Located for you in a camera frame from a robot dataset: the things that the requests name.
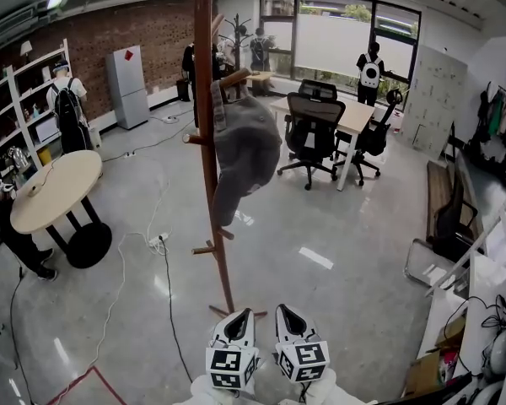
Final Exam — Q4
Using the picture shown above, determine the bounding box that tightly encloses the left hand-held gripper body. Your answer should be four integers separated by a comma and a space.
205, 343, 261, 392

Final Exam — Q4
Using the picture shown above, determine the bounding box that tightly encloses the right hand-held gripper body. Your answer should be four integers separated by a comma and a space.
274, 338, 331, 385

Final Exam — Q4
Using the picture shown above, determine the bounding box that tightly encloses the grey cap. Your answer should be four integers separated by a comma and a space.
209, 80, 284, 228

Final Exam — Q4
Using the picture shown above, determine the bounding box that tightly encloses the brown wooden coat rack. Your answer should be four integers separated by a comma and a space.
159, 0, 269, 321

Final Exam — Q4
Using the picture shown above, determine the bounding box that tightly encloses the person's right forearm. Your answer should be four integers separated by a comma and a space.
277, 369, 379, 405

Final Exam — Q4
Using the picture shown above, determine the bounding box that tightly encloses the clothes rack with garments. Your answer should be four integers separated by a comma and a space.
467, 80, 506, 177

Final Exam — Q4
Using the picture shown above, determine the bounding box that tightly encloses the black metal coat stand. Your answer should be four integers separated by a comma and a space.
223, 13, 255, 101

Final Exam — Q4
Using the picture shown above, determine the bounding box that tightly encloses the brown cardboard box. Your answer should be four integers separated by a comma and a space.
404, 339, 467, 398

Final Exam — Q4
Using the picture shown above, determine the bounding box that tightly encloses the red floor tape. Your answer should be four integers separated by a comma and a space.
46, 364, 130, 405

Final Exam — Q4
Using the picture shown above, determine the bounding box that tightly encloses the black cantilever chair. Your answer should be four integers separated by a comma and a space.
404, 175, 480, 289

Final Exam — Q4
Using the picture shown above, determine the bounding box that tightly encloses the white workbench shelf unit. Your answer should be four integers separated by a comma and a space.
421, 179, 506, 405

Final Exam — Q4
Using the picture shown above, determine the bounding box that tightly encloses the white helmet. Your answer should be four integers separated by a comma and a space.
487, 327, 506, 380

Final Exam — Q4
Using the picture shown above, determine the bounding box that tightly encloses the black mesh office chair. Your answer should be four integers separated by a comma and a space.
277, 78, 347, 192

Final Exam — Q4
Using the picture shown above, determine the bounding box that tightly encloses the round beige table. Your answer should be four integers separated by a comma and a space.
9, 149, 113, 270

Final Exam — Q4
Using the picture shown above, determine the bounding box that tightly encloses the rectangular wooden office table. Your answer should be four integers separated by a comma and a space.
269, 94, 378, 192

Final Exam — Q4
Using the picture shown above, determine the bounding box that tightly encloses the low wooden bench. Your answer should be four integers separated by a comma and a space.
246, 72, 277, 97

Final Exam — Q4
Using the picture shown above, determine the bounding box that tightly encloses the silver refrigerator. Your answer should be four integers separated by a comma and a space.
105, 44, 150, 132

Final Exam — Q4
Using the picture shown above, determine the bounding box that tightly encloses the grey locker cabinet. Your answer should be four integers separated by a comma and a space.
402, 44, 469, 162

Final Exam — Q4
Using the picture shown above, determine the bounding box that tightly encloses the white backpack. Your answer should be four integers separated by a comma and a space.
359, 54, 385, 89

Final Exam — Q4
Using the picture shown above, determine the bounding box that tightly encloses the large black-framed window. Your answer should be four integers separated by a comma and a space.
259, 0, 423, 97

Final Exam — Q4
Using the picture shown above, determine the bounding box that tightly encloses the white open shelving unit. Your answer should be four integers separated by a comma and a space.
0, 38, 94, 173

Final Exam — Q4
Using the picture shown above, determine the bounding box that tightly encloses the black power cable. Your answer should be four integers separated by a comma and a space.
162, 236, 194, 384
8, 267, 37, 405

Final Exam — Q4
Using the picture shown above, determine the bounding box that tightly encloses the white power cable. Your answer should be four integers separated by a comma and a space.
54, 179, 172, 405

